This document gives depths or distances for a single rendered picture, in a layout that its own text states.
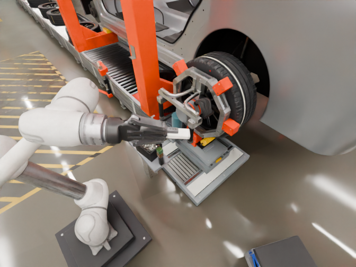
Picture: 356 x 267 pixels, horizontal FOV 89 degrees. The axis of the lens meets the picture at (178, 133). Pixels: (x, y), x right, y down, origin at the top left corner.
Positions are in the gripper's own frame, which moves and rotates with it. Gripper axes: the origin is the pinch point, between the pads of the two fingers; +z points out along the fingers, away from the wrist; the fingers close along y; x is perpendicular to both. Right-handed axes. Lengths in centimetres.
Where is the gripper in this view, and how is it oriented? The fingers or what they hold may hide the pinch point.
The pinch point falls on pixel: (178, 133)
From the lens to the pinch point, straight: 54.0
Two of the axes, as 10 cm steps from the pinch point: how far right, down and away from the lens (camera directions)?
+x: -0.5, -7.9, 6.1
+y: 1.4, -6.1, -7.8
